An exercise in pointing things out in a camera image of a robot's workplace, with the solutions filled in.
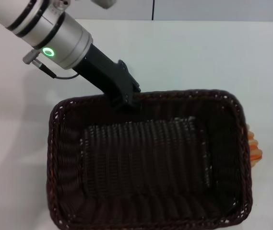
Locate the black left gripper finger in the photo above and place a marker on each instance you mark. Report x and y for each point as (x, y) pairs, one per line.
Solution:
(129, 80)
(125, 104)

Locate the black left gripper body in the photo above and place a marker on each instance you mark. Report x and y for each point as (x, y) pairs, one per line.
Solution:
(100, 72)

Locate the dark brown woven basket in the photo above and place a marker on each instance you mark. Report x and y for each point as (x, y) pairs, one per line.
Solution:
(150, 167)

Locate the orange striped bread loaf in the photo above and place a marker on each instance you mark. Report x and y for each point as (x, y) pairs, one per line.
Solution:
(256, 151)

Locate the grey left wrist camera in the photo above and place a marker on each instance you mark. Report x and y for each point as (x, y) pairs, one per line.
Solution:
(103, 3)

